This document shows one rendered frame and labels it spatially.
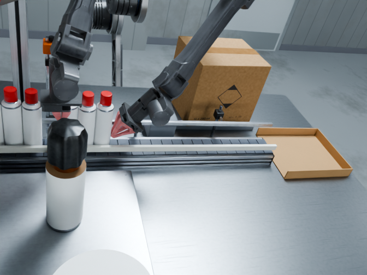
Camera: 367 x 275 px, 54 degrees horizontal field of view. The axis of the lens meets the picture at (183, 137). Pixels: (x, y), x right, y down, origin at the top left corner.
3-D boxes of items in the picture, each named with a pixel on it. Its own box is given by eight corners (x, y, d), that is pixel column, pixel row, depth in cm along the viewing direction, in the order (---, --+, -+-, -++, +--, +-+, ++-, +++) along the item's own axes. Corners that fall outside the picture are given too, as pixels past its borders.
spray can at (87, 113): (77, 153, 113) (80, 98, 101) (75, 143, 117) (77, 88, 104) (94, 153, 115) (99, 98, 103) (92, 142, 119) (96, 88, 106)
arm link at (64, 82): (92, 41, 91) (57, 28, 86) (100, 63, 83) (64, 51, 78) (74, 80, 96) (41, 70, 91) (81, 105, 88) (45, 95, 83)
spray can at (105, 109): (94, 152, 115) (99, 98, 103) (91, 142, 119) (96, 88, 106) (110, 151, 117) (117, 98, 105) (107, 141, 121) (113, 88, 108)
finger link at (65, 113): (70, 133, 100) (71, 106, 94) (42, 134, 97) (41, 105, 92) (69, 119, 105) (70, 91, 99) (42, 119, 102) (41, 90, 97)
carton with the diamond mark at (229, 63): (185, 126, 142) (202, 65, 126) (165, 93, 159) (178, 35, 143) (249, 122, 155) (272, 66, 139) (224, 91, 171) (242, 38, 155)
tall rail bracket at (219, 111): (211, 149, 137) (223, 114, 128) (205, 137, 143) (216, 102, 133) (218, 149, 139) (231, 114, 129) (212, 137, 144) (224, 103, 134)
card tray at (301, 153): (284, 179, 133) (288, 171, 131) (255, 135, 152) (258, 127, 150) (348, 176, 143) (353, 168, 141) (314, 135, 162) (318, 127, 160)
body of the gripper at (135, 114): (124, 124, 108) (142, 107, 106) (119, 105, 116) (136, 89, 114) (139, 134, 112) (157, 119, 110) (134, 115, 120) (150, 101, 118)
